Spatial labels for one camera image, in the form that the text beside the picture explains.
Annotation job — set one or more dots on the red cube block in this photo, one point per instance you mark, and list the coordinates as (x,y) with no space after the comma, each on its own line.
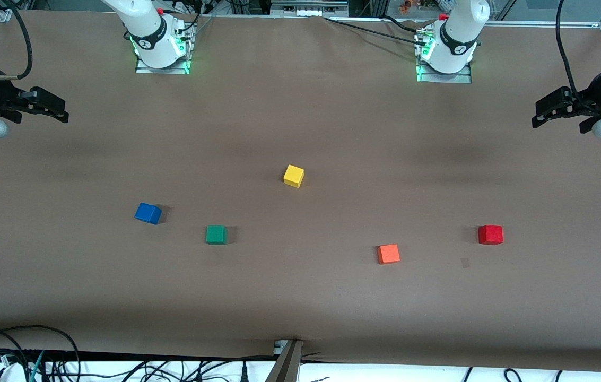
(490,234)

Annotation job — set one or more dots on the blue cube block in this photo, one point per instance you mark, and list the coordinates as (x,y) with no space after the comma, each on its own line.
(147,213)

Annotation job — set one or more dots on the green cube block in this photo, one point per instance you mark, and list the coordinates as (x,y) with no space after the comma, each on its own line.
(216,234)

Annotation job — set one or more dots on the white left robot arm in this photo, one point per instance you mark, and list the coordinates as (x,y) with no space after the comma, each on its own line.
(456,32)

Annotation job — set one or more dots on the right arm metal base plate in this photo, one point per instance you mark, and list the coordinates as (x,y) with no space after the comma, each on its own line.
(190,53)

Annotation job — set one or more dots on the orange cube block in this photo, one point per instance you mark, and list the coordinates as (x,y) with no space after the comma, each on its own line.
(388,253)

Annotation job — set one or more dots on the yellow cube block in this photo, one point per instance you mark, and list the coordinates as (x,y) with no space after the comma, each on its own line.
(294,175)

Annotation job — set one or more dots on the grey power strip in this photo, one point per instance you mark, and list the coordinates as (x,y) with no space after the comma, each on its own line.
(308,8)

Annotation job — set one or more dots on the aluminium camera post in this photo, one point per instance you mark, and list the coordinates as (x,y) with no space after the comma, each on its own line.
(287,366)

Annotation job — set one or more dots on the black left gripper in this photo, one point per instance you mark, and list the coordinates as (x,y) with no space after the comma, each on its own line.
(590,97)

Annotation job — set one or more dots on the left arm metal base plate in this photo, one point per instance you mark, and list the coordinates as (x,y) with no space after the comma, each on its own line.
(446,78)

